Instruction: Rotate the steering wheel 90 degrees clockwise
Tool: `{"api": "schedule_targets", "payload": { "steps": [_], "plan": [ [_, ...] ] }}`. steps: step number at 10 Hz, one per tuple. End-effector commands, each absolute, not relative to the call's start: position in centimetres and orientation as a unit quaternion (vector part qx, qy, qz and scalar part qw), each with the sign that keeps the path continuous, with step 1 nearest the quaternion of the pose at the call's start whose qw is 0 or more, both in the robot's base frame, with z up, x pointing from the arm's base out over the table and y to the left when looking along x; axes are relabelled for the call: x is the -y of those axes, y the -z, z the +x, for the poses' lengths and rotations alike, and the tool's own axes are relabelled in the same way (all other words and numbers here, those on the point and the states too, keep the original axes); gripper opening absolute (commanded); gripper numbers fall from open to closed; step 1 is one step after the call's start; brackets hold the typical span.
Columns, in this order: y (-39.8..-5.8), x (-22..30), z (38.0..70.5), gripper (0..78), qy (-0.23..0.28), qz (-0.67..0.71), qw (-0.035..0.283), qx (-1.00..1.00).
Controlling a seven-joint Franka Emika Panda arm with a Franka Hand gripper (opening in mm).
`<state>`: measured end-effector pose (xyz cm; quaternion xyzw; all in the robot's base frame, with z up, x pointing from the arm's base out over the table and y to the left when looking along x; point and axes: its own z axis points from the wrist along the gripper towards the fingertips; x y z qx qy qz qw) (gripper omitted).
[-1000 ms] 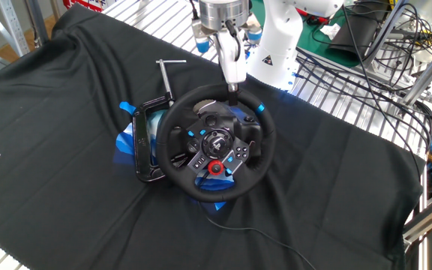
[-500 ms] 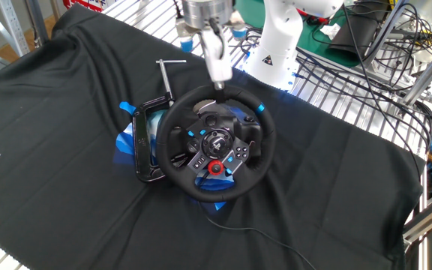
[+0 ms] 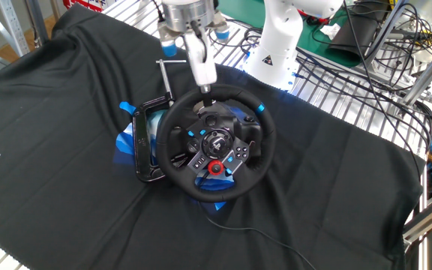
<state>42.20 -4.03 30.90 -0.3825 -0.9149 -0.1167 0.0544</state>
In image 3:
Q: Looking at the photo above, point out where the green mat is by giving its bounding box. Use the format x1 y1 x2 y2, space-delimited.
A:
215 0 389 69

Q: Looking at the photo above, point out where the long black cable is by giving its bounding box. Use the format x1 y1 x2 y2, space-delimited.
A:
346 0 425 181

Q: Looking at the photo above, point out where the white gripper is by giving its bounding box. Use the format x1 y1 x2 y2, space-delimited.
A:
183 30 218 109

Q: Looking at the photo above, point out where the black clamp with metal screw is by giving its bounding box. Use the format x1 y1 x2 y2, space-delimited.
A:
131 58 188 184

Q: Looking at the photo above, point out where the black racing wheel controller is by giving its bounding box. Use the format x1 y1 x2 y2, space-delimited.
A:
112 108 243 213

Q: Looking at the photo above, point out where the black racing steering wheel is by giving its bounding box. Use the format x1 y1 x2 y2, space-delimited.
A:
154 82 277 203

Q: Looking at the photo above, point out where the blue tape strip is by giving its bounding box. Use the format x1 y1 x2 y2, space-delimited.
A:
119 100 137 116

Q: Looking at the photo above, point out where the crumpled white paper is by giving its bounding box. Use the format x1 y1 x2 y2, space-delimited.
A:
319 22 343 41

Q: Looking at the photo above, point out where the red white box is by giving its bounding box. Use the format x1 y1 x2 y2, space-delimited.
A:
62 0 109 12

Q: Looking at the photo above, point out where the dark metal post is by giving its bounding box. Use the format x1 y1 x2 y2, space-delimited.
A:
26 0 50 48

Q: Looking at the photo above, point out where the aluminium frame post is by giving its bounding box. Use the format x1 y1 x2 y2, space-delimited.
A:
401 46 432 108
365 0 408 65

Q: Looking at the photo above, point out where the black rolled mat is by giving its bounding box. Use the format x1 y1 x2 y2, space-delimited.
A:
326 2 389 65

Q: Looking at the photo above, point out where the grey perforated shelf upright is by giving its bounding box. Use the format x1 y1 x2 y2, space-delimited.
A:
0 0 32 58

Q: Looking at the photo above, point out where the black cloth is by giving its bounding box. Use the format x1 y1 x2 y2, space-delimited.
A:
0 3 427 270

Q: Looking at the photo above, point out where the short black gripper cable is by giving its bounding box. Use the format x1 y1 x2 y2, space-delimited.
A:
190 20 208 63

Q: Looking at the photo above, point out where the thin black USB cable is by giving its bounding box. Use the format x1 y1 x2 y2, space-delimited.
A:
196 198 318 270

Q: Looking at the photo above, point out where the silver block with blue tape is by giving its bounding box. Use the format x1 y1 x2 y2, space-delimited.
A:
158 20 179 58
212 10 231 42

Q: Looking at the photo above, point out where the aluminium frame rail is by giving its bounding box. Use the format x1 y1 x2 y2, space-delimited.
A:
403 194 432 245

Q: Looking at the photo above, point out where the black wheel base housing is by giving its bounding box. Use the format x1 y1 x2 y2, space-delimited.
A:
191 100 264 158

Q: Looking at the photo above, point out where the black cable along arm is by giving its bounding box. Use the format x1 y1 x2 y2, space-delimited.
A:
151 0 165 24

